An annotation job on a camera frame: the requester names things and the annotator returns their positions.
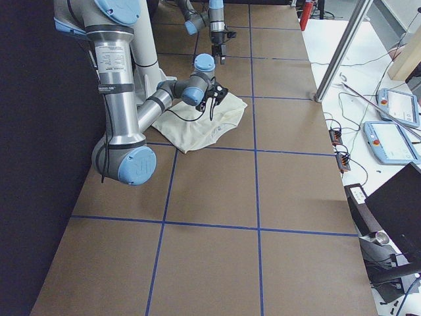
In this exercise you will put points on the blue teach pendant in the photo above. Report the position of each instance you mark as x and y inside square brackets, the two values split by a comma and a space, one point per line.
[389, 143]
[403, 106]

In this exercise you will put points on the cream long-sleeve cat shirt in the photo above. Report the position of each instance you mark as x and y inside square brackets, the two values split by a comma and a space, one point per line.
[187, 130]

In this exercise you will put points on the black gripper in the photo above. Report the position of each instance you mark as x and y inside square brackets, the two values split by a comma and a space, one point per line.
[206, 99]
[217, 37]

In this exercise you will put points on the orange black connector module near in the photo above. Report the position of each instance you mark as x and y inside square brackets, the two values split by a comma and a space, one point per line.
[343, 159]

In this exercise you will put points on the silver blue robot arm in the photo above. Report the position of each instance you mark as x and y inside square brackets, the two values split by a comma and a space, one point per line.
[213, 18]
[135, 90]

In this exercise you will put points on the far blue teach pendant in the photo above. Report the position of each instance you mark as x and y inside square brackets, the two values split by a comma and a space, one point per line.
[403, 106]

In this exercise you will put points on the black monitor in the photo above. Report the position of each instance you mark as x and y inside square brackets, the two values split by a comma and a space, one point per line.
[396, 207]

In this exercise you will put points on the silver metal cup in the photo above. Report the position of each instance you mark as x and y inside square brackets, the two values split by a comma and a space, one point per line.
[379, 238]

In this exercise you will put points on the aluminium frame post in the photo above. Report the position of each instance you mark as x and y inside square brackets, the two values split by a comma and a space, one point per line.
[345, 42]

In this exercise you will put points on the orange black connector module far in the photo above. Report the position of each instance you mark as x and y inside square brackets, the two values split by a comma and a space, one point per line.
[335, 136]

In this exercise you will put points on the near blue teach pendant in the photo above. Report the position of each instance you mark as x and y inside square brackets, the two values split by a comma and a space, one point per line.
[389, 143]

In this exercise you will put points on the long reacher grabber tool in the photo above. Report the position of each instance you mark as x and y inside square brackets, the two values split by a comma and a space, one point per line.
[380, 110]

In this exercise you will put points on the black box with white label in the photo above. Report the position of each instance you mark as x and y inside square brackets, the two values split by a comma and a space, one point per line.
[362, 216]

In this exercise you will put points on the orange black connector module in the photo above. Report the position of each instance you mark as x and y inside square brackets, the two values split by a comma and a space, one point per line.
[335, 136]
[343, 159]

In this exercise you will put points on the red cylinder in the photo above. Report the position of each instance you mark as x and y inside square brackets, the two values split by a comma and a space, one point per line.
[306, 13]

